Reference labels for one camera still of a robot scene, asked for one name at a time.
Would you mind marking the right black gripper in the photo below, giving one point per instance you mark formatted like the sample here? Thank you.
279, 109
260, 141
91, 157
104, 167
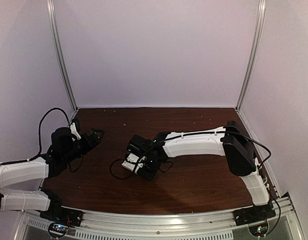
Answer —
149, 176

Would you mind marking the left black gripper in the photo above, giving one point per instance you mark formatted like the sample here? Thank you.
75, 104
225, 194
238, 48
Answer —
93, 141

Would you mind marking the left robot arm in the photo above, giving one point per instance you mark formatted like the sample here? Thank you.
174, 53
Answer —
67, 145

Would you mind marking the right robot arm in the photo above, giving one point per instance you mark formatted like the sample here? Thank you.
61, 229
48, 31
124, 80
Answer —
145, 156

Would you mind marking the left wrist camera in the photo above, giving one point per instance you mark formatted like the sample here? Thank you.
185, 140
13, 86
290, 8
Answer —
75, 128

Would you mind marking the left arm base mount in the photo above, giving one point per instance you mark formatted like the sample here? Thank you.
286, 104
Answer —
67, 216

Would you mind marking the right aluminium frame post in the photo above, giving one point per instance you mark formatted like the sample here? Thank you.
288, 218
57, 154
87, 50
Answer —
254, 98

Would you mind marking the aluminium frame post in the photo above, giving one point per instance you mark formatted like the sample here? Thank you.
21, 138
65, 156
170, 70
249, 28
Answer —
254, 98
51, 12

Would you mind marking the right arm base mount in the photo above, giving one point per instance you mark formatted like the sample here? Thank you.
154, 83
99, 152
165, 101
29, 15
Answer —
253, 214

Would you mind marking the left aluminium frame post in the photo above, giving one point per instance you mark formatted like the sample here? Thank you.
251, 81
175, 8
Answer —
51, 12

